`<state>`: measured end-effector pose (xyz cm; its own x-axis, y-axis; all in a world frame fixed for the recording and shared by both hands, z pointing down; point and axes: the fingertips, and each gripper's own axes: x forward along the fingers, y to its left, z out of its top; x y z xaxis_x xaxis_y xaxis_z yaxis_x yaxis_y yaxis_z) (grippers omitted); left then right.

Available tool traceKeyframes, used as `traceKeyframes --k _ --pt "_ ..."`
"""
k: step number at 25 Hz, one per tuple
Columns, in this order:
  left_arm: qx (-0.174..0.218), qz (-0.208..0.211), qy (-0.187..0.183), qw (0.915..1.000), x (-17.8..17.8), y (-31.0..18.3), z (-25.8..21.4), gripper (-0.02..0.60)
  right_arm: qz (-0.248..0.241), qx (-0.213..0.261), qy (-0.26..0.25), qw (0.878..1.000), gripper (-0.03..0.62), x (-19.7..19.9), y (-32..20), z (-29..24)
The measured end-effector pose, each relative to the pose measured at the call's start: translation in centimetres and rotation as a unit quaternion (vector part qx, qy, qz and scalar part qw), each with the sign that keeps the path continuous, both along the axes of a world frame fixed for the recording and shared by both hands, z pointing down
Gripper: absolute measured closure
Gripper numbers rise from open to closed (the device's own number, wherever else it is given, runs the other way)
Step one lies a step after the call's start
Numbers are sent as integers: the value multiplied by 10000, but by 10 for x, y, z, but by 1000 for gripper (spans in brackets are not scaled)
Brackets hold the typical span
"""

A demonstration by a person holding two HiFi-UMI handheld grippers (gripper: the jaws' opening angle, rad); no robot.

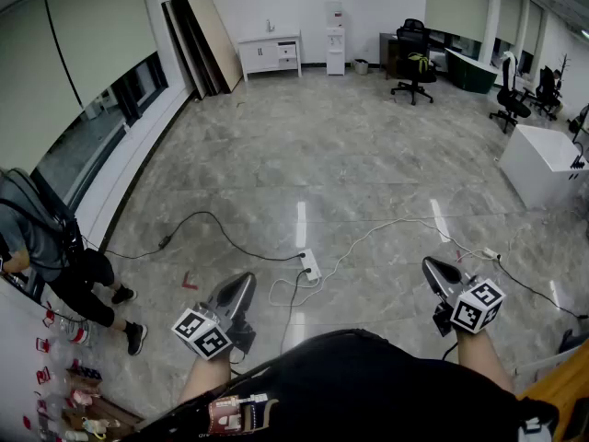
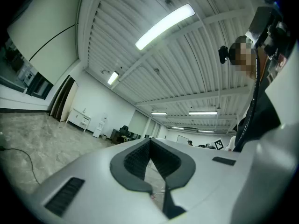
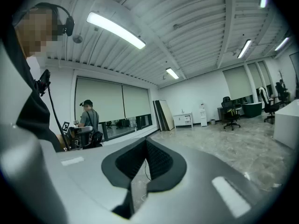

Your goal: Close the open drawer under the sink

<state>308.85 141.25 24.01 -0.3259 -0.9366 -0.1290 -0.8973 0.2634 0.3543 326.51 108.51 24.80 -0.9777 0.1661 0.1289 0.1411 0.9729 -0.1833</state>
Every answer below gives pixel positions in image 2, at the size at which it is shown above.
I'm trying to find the black office chair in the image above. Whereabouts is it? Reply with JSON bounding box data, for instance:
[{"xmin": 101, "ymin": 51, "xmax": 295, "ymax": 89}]
[{"xmin": 119, "ymin": 125, "xmax": 130, "ymax": 142}]

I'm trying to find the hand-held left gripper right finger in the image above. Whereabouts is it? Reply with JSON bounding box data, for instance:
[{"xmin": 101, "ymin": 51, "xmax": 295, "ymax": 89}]
[{"xmin": 149, "ymin": 138, "xmax": 253, "ymax": 220}]

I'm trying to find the dark framed window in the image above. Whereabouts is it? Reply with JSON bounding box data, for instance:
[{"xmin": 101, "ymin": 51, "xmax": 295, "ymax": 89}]
[{"xmin": 0, "ymin": 37, "xmax": 55, "ymax": 100}]

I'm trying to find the white water dispenser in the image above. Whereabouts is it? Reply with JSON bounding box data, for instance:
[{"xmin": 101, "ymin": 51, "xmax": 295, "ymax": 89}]
[{"xmin": 93, "ymin": 122, "xmax": 105, "ymax": 139}]

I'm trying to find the black red chest device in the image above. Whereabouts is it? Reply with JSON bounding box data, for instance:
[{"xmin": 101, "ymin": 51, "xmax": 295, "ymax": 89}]
[{"xmin": 245, "ymin": 6, "xmax": 292, "ymax": 79}]

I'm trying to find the dark wooden cabinet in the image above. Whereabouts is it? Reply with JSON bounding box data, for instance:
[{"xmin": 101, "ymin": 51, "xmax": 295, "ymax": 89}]
[{"xmin": 111, "ymin": 128, "xmax": 121, "ymax": 145}]

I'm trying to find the white ceramic sink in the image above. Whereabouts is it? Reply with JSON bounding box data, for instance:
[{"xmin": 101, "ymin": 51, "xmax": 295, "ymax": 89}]
[{"xmin": 71, "ymin": 108, "xmax": 92, "ymax": 120}]

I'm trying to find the thin black floor cable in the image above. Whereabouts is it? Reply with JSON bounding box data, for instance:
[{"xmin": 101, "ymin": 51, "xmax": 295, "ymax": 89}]
[{"xmin": 0, "ymin": 145, "xmax": 41, "ymax": 184}]

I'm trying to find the dark brown board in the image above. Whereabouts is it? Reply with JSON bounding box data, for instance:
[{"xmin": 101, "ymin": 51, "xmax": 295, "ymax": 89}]
[{"xmin": 50, "ymin": 75, "xmax": 75, "ymax": 121}]

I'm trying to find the person's head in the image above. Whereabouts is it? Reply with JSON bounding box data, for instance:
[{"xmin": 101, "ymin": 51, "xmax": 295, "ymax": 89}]
[{"xmin": 228, "ymin": 35, "xmax": 257, "ymax": 80}]

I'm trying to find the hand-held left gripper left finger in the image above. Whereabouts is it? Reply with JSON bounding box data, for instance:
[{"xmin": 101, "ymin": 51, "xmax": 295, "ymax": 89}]
[{"xmin": 30, "ymin": 138, "xmax": 169, "ymax": 224}]

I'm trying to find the person's black shirt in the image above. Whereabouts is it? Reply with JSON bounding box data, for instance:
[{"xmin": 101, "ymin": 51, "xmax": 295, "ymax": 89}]
[{"xmin": 233, "ymin": 52, "xmax": 285, "ymax": 153}]

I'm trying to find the black head-mounted camera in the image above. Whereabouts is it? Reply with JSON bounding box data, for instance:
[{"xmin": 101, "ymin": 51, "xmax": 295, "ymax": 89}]
[{"xmin": 218, "ymin": 45, "xmax": 230, "ymax": 64}]

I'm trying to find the white vanity cabinet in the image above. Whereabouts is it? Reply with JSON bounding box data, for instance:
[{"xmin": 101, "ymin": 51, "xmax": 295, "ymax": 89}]
[{"xmin": 66, "ymin": 108, "xmax": 92, "ymax": 133}]

